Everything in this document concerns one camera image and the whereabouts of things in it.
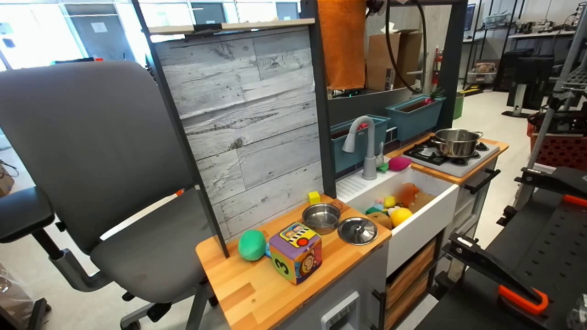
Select small steel pot with handles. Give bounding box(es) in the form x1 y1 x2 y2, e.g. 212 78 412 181
300 201 342 236

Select grey wood panel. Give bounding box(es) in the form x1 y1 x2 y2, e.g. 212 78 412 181
148 25 326 241

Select red fire extinguisher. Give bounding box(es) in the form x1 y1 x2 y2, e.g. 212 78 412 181
430 45 443 87

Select yellow lemon plush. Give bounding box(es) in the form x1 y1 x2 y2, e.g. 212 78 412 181
388 205 414 228

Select green pea plush toy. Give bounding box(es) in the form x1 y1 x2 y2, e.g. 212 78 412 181
236 227 269 263

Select grey toy faucet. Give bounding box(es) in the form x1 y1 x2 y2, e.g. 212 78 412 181
340 113 386 183

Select colourful fabric cube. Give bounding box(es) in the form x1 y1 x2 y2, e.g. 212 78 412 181
267 219 324 285

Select orange plush toy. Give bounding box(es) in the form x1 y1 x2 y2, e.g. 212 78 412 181
392 181 423 208

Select black drawer handle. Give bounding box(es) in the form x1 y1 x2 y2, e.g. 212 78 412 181
462 166 502 195

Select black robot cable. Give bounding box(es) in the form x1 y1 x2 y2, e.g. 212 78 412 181
383 0 430 95

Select black workbench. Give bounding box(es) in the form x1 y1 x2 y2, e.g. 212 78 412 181
419 162 587 330

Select pink radish plush green leaves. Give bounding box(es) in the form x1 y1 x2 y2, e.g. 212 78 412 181
373 153 414 173

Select grey office chair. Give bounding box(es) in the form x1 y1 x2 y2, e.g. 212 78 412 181
0 58 230 330

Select grey toy stove top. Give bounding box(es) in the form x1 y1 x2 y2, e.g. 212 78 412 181
401 133 500 181

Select small teal planter box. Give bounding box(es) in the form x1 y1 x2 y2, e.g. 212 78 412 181
328 111 394 179

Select large steel pot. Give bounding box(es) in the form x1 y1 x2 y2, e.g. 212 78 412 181
427 126 484 162

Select white toy sink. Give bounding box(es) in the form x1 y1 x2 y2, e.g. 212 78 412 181
333 162 460 278

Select cardboard box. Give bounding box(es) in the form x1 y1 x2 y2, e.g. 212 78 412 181
364 29 423 93

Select large teal planter box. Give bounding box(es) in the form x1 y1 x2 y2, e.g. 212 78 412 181
383 93 447 144

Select orange clamp handle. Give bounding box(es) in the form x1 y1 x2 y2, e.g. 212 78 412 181
496 282 551 318

